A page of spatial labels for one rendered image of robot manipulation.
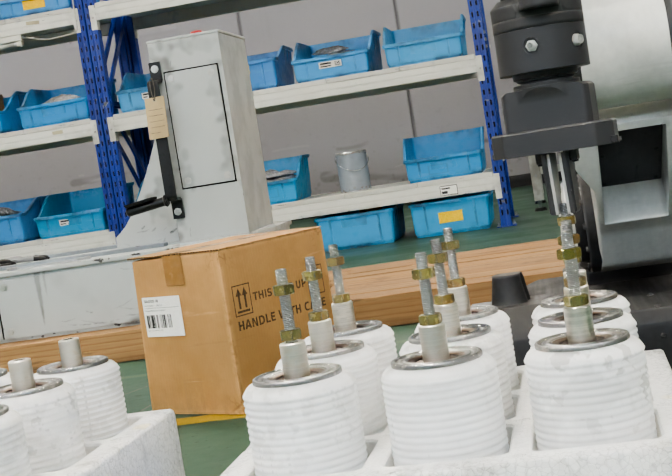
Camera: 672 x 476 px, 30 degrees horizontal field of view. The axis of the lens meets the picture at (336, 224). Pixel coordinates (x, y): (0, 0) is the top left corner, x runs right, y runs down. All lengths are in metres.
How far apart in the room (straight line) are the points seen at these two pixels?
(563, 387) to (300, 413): 0.21
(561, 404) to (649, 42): 0.60
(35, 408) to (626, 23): 0.78
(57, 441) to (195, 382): 1.11
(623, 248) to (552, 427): 0.78
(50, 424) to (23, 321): 2.17
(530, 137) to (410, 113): 8.26
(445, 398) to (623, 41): 0.62
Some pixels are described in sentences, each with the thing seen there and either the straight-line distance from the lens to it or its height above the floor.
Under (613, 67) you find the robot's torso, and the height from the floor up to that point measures 0.48.
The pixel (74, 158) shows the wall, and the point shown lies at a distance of 10.10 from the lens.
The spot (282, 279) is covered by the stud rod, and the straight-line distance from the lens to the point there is 1.04.
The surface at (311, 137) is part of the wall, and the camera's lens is 9.58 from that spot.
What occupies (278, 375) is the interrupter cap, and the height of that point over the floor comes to 0.25.
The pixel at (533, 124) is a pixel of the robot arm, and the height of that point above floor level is 0.43.
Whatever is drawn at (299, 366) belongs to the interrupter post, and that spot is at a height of 0.26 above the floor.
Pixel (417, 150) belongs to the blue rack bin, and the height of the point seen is 0.40.
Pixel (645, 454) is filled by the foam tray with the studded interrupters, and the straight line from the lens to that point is 0.97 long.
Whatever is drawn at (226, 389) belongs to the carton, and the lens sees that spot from 2.28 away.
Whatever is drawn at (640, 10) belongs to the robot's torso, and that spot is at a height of 0.54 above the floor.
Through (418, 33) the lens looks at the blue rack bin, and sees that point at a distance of 6.24.
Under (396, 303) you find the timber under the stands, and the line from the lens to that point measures 3.05.
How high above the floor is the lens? 0.43
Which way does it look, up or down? 3 degrees down
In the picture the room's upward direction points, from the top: 9 degrees counter-clockwise
